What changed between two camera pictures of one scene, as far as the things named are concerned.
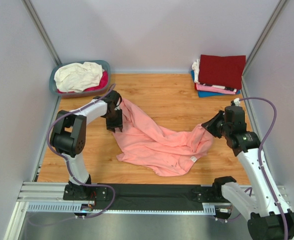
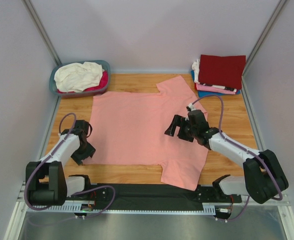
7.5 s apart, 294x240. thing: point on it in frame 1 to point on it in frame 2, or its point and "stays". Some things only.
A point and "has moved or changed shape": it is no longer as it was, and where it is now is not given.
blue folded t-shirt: [205, 94] stays
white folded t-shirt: [195, 67] stays
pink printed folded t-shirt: [207, 87] stays
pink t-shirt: [166, 152] has moved or changed shape
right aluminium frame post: [260, 40] stays
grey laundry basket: [105, 64] stays
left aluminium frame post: [42, 31] stays
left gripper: [118, 124] to [89, 152]
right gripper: [208, 125] to [177, 121]
